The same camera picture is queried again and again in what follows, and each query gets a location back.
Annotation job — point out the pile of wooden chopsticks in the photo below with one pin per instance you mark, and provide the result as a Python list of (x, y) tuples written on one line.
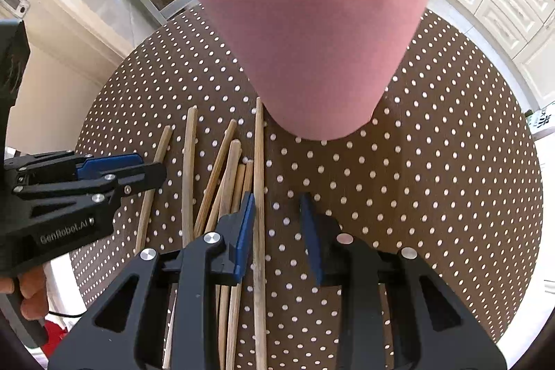
[(187, 188)]

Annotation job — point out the person's left hand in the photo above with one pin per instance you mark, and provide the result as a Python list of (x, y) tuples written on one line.
[(32, 292)]

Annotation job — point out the pink felt utensil holder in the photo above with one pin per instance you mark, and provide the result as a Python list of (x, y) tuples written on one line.
[(316, 49)]

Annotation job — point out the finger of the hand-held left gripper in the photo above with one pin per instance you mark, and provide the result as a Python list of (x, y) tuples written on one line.
[(108, 163), (138, 177)]

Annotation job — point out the brown polka dot tablecloth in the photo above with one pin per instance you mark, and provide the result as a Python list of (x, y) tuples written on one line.
[(433, 179)]

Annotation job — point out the labelled packet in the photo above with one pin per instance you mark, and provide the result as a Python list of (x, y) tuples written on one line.
[(542, 118)]

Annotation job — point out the red cloth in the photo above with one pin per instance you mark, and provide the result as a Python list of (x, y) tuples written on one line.
[(56, 335)]

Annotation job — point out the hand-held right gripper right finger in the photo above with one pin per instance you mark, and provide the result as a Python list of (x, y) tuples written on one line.
[(310, 240)]

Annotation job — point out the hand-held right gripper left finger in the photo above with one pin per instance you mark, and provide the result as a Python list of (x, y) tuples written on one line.
[(244, 238)]

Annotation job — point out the cream kitchen cabinet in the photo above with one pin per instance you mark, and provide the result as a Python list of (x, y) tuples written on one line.
[(65, 62)]

